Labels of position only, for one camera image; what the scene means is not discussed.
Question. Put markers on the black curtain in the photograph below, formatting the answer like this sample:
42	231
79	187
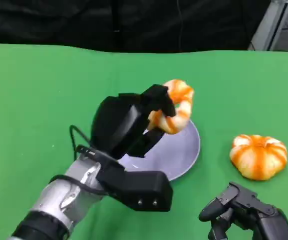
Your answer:
84	20

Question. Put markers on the aluminium frame post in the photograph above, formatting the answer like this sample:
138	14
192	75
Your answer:
271	25

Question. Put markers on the orange white pumpkin-shaped bread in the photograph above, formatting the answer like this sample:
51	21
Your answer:
258	157

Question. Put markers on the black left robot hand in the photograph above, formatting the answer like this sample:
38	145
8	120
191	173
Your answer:
116	122

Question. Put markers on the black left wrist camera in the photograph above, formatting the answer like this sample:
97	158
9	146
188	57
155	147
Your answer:
143	190

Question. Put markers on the lilac plate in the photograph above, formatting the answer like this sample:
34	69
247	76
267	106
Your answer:
178	155

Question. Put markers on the green table cloth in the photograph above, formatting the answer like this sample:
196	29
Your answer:
46	87

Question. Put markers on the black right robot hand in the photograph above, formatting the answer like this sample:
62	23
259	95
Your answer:
253	220

